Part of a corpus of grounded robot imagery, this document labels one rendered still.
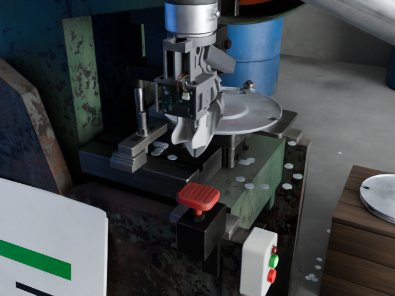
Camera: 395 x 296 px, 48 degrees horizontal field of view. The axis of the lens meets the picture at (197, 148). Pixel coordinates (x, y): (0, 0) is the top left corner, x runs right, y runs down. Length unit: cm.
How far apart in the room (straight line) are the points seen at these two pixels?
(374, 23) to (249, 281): 54
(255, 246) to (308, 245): 104
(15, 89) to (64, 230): 36
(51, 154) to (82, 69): 22
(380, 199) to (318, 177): 83
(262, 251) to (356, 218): 67
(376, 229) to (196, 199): 82
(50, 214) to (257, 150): 56
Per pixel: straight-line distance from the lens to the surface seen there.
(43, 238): 123
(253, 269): 91
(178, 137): 71
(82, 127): 112
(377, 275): 159
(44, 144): 112
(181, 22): 62
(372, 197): 159
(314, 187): 229
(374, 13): 77
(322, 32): 441
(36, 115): 111
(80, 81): 109
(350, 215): 151
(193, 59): 64
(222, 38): 105
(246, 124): 101
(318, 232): 199
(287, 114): 108
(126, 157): 97
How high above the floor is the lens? 120
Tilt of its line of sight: 28 degrees down
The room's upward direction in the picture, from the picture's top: straight up
